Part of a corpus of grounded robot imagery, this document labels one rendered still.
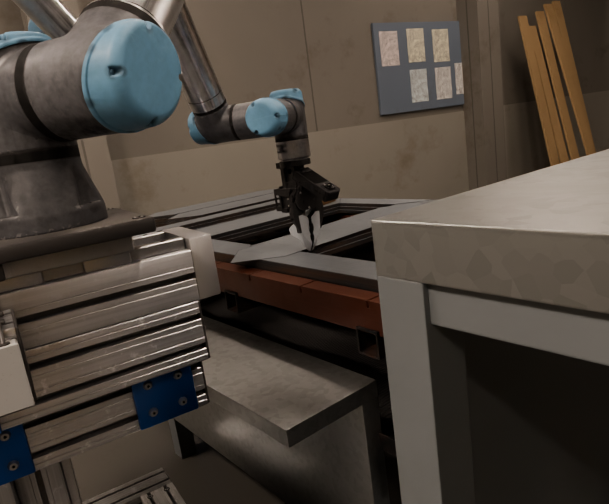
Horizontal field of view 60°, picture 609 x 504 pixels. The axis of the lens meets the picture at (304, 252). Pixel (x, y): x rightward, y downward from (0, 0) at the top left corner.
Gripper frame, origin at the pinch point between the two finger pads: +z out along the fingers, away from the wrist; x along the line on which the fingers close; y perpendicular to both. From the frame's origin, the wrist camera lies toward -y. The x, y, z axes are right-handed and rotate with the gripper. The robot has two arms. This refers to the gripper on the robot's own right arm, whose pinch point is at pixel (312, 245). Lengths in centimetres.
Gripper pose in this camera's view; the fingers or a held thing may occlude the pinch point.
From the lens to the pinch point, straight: 124.0
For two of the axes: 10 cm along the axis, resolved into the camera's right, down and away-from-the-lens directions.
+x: -7.6, 2.4, -6.0
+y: -6.3, -0.9, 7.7
